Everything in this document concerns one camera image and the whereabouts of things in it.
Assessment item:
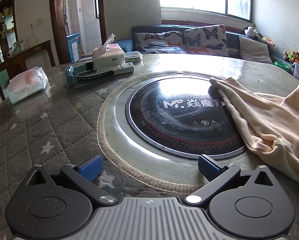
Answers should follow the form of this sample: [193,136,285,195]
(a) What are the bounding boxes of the dark wooden side desk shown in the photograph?
[0,40,56,103]

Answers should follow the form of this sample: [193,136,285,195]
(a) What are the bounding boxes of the clear plastic box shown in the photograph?
[123,51,143,63]

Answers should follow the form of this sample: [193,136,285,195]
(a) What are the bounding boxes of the small colourful plush toys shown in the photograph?
[283,51,299,64]

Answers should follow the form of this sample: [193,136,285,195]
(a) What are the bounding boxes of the blue sofa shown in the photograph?
[132,24,293,67]

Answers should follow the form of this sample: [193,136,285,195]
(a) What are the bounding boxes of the black white plush toy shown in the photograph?
[244,26,261,40]

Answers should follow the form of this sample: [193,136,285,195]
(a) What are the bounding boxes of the butterfly print cushion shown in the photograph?
[134,31,187,55]
[183,24,230,57]

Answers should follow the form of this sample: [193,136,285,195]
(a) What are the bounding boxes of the blue and black gadget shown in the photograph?
[66,61,115,85]

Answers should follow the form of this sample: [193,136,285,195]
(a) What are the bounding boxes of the cream cloth garment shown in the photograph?
[209,77,299,188]

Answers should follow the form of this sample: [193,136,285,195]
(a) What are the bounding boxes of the round black induction cooktop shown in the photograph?
[126,75,248,159]

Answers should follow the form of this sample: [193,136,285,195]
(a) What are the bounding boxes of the blue and white carton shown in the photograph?
[66,32,83,63]

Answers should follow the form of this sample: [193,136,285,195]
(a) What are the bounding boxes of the dark wooden door frame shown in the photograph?
[49,0,107,64]

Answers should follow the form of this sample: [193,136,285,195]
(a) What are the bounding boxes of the blue footstool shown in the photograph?
[115,39,133,53]

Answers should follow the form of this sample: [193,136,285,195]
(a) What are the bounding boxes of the pink white tissue pack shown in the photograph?
[6,67,49,105]

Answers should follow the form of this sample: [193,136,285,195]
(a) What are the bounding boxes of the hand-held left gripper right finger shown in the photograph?
[184,154,276,205]

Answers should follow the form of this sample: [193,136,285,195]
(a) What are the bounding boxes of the grey cushion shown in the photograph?
[239,36,273,65]

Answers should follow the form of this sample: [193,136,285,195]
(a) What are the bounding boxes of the green bowl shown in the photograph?
[274,60,292,70]

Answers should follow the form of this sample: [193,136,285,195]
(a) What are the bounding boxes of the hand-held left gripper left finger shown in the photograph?
[22,155,116,205]

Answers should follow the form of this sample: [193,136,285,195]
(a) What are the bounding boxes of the dark wooden display cabinet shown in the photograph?
[0,0,17,68]

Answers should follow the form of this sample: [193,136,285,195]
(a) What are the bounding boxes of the white remote control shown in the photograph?
[93,62,135,77]

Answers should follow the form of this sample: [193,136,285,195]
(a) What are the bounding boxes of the white tissue box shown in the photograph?
[93,33,125,68]

